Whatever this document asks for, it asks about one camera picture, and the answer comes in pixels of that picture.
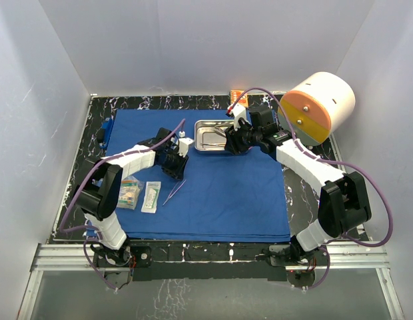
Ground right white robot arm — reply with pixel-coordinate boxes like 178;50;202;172
224;105;372;265

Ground glove packet teal orange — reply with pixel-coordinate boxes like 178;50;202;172
117;178;141;208

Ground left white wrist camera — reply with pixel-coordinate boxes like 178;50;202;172
176;131;195;157

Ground metal instrument tray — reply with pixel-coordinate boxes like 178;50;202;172
195;120;233;155

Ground small blue plastic tool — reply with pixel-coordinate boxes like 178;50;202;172
96;117;114;149

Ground steel forceps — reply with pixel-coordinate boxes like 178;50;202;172
163;179;187;206

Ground white suture packet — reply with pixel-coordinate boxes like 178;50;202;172
141;181;161;213

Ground green packaged surgical supplies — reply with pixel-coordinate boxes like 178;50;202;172
116;175;145;211

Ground white cylindrical drawer container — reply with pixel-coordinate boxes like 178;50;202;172
278;71;356;146

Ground steel surgical scissors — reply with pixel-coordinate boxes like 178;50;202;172
207;126;228;138

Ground blue surgical drape cloth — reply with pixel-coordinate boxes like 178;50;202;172
85;109;292;243

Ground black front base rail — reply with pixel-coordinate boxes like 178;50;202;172
90;241;326;284

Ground small orange circuit board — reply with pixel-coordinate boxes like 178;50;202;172
230;89;248;108

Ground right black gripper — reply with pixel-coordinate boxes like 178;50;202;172
225;118;262;155

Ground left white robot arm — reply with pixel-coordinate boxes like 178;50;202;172
74;127;195;266

